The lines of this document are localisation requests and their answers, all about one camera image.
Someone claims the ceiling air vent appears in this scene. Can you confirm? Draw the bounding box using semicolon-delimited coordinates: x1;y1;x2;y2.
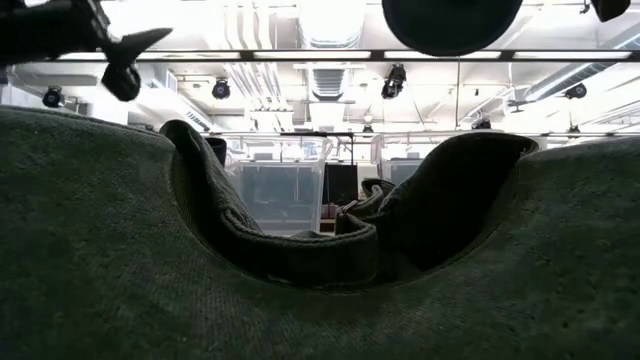
310;67;346;101

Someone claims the ribbed silver air duct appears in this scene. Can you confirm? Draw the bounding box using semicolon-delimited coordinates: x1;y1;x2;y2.
298;0;366;50

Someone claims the green cap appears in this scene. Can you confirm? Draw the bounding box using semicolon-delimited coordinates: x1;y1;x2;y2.
0;104;640;360

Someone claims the thin vertical pole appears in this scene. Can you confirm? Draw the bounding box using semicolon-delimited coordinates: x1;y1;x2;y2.
455;57;462;131

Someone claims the black overhead frame bar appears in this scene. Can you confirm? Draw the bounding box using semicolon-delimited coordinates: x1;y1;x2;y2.
57;49;640;63

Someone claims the clear plastic bin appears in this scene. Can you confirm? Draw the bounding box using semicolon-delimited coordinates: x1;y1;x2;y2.
370;132;436;187
219;133;335;237

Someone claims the black partition panel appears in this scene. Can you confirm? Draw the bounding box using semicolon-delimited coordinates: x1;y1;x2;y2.
323;163;359;206

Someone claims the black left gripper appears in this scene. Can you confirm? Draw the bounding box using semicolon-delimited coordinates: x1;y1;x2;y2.
44;0;174;103

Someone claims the black workbench frame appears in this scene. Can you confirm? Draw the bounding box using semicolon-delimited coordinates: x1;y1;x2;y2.
209;130;640;139

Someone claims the white rectangular ceiling duct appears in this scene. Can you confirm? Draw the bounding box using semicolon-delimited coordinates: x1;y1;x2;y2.
134;69;214;132

